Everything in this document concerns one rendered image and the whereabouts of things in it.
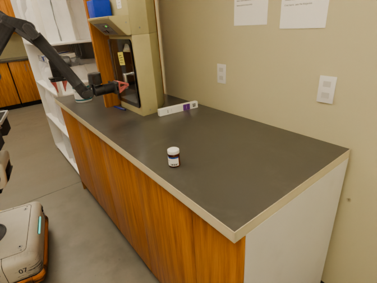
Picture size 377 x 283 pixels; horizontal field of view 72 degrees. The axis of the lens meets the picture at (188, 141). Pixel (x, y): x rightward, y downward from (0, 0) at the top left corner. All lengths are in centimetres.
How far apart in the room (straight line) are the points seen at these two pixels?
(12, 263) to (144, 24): 156
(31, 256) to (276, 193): 149
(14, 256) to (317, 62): 191
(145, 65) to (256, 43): 63
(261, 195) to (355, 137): 55
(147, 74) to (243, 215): 108
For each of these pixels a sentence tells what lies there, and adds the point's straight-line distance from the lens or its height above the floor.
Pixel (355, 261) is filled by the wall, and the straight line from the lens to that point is 159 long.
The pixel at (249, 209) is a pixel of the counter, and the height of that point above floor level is 94.
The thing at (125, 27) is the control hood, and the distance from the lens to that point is 155.
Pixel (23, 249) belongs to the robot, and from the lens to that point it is 195.
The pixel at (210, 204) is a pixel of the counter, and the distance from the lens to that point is 83.
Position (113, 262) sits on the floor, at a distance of 202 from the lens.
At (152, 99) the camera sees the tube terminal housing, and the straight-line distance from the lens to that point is 165.
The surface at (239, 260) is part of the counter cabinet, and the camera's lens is 86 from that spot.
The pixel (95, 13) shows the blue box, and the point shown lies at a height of 153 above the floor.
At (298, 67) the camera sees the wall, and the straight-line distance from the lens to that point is 132.
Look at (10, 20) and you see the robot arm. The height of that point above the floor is 151.
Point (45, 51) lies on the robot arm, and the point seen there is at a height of 137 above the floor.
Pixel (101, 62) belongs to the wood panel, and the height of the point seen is 125.
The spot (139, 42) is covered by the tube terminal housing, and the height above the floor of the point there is 137.
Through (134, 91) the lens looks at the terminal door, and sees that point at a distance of 163.
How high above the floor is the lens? 146
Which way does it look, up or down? 25 degrees down
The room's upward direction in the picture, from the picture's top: 4 degrees counter-clockwise
